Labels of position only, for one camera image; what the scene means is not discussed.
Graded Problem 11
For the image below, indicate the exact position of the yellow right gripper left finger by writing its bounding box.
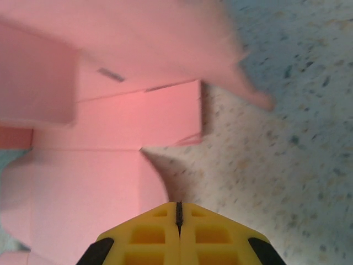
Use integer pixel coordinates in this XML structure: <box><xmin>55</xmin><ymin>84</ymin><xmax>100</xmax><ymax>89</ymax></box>
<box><xmin>78</xmin><ymin>202</ymin><xmax>181</xmax><ymax>265</ymax></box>

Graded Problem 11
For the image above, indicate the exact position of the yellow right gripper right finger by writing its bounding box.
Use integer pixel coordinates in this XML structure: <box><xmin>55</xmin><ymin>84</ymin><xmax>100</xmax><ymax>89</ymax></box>
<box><xmin>176</xmin><ymin>202</ymin><xmax>287</xmax><ymax>265</ymax></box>

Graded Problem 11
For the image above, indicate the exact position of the pink paper box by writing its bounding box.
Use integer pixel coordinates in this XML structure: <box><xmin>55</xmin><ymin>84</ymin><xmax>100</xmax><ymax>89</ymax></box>
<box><xmin>0</xmin><ymin>0</ymin><xmax>276</xmax><ymax>265</ymax></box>

